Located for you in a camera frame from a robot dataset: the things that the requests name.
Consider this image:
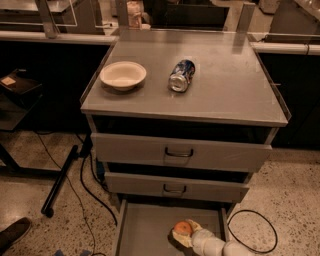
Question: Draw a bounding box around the grey drawer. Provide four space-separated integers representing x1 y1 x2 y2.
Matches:
91 133 272 172
106 172 249 203
112 197 229 256

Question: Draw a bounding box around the grey metal drawer cabinet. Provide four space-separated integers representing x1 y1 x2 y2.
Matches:
81 30 290 256

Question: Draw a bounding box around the black stand leg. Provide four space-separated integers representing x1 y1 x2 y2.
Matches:
41 145 78 218

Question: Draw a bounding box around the dark shoe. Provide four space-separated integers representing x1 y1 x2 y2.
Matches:
0 217 31 256

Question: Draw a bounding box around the white paper bowl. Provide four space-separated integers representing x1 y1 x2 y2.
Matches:
99 61 147 91

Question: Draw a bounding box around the clear plastic container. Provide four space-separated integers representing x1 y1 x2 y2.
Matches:
127 1 142 29

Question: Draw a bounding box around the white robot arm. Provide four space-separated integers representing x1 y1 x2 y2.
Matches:
171 219 254 256

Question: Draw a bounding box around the grey top drawer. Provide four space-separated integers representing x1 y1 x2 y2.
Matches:
91 133 272 172

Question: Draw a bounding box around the orange fruit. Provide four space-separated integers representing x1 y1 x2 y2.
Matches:
173 221 193 235

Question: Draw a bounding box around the black box with label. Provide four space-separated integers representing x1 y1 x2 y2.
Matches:
0 69 42 101

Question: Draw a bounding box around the grey middle drawer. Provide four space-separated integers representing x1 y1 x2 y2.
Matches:
106 172 249 203

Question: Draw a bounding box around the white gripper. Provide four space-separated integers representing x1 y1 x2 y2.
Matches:
172 219 225 256

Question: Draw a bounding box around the grey bottom drawer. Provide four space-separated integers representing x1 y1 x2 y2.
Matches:
112 197 229 256

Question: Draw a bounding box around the black looped floor cable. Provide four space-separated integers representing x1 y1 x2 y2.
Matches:
227 209 279 254

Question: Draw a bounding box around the black side table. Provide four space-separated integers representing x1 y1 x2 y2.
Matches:
0 69 58 179

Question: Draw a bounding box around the blue silver soda can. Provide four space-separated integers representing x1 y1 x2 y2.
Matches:
168 59 195 93

